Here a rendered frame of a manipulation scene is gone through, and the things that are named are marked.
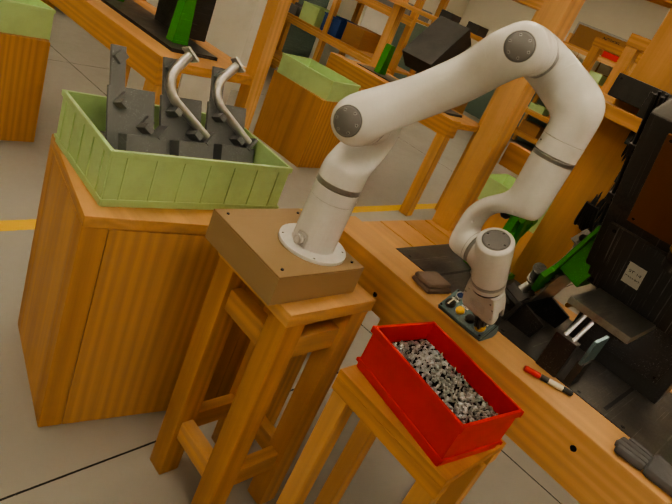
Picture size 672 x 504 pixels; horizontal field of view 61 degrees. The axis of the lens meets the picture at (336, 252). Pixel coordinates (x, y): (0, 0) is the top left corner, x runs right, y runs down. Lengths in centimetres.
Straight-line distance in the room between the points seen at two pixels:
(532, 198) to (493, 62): 29
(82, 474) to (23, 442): 21
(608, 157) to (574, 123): 81
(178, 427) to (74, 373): 37
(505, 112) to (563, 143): 97
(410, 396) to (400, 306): 45
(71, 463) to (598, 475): 149
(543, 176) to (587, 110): 15
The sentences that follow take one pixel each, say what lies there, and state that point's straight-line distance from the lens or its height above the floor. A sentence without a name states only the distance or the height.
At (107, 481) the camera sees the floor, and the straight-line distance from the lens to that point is 202.
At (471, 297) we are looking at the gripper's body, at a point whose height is 103.
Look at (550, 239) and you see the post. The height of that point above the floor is 107.
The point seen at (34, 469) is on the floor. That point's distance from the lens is 203.
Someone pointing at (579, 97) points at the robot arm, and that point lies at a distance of 123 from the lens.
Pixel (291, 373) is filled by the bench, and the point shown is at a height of 29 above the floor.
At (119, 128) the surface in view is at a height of 92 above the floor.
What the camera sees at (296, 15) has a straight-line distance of 817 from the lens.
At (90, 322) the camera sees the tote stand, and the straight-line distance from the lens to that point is 186.
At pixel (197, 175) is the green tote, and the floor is 91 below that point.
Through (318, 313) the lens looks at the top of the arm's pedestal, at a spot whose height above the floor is 84.
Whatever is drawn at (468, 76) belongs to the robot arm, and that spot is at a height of 149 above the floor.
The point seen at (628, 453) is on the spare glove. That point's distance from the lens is 149.
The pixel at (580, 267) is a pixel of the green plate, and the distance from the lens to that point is 167.
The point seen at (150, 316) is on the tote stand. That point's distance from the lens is 190.
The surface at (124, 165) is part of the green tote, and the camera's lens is 165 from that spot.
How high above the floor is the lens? 157
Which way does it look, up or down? 24 degrees down
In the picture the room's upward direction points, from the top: 24 degrees clockwise
